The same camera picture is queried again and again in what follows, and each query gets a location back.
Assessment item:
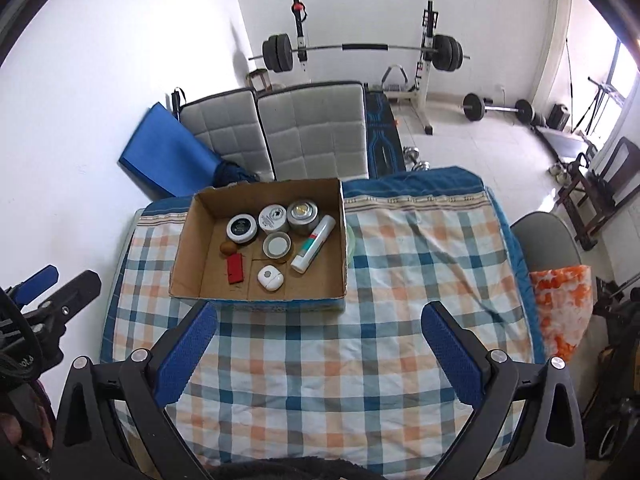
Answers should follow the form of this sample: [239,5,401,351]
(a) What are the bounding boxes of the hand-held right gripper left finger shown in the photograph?
[52,302,221,480]

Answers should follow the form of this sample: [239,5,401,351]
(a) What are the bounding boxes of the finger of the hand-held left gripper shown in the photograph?
[22,270,102,333]
[0,265,60,311]

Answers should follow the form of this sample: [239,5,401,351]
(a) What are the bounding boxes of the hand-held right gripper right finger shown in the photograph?
[421,301,586,480]

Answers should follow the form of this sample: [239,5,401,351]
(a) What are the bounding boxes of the small white rounded case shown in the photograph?
[257,263,285,291]

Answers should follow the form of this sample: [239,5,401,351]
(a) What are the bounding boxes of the round jar with black lid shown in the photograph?
[225,213,259,244]

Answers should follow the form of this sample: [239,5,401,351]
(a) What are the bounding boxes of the cardboard box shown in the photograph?
[168,177,349,302]

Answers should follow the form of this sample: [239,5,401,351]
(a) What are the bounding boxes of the small jar with white lid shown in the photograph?
[262,231,292,261]

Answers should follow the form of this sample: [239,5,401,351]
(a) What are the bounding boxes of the white cream jar printed lid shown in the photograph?
[258,203,289,234]

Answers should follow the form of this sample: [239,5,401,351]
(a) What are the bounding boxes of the white tube green red label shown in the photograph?
[290,214,337,275]

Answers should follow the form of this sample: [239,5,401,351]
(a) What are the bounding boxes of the round metal tin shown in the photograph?
[286,200,321,236]

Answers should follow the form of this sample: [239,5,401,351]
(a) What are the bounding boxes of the checked blanket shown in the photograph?
[100,166,546,471]

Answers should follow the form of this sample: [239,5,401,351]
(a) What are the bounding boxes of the orange and white bag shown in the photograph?
[529,265,595,363]

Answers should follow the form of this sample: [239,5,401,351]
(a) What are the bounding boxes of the grey round chair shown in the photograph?
[510,211,583,281]

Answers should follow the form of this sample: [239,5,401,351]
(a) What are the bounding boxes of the blue foam mat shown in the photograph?
[117,101,223,200]

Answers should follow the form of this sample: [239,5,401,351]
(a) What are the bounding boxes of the dark blue cloth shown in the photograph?
[210,160,261,188]

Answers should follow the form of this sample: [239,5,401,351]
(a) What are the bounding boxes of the dark wooden chair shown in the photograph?
[555,137,640,251]

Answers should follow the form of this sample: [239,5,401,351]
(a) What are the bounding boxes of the black weight bench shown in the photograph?
[364,87,407,177]

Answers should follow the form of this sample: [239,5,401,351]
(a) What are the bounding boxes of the short barbell with black plates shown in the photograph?
[462,92,535,123]

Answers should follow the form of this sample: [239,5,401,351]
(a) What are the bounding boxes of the black speaker box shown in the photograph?
[547,103,571,131]

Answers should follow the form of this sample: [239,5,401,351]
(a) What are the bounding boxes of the white barbell rack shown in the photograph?
[291,0,441,136]

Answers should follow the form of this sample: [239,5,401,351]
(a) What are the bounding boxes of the small wooden stool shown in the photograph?
[246,69,273,92]

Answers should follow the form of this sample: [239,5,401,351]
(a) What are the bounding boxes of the black tripod stand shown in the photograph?
[565,35,627,136]

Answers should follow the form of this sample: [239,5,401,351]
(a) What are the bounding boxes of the long barbell with black plates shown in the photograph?
[248,33,471,73]

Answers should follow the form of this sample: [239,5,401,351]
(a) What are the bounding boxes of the grey metal handle attachment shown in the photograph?
[382,65,408,93]

